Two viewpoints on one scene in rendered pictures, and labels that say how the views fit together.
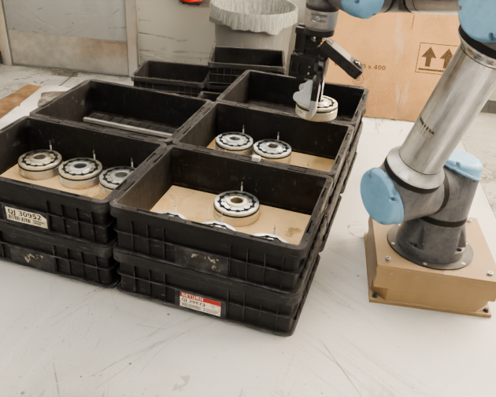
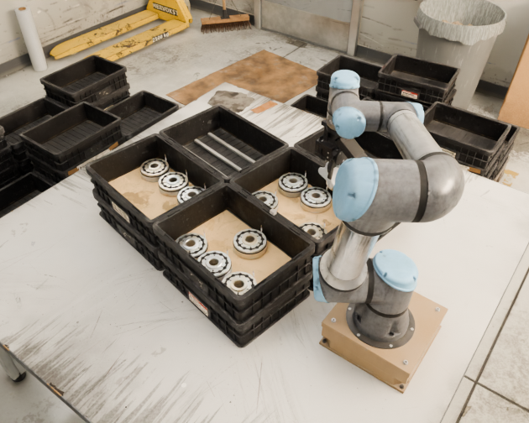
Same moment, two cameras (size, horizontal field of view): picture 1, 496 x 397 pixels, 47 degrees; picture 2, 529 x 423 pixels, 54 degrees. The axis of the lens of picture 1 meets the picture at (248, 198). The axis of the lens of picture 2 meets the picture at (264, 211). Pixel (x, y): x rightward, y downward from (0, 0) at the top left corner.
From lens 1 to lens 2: 0.74 m
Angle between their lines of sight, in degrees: 27
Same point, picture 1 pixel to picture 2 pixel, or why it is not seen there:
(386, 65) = not seen: outside the picture
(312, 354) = (248, 366)
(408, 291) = (343, 348)
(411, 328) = (332, 376)
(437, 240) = (370, 321)
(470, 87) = (347, 237)
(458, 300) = (379, 371)
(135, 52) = (355, 33)
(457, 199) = (383, 300)
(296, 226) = not seen: hidden behind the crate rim
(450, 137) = (346, 263)
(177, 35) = (395, 23)
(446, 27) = not seen: outside the picture
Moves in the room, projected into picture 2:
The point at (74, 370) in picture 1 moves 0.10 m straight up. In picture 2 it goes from (109, 319) to (102, 298)
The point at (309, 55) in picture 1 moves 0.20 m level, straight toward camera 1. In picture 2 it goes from (330, 143) to (290, 180)
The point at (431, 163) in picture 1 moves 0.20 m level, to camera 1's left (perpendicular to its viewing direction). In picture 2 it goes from (339, 274) to (264, 242)
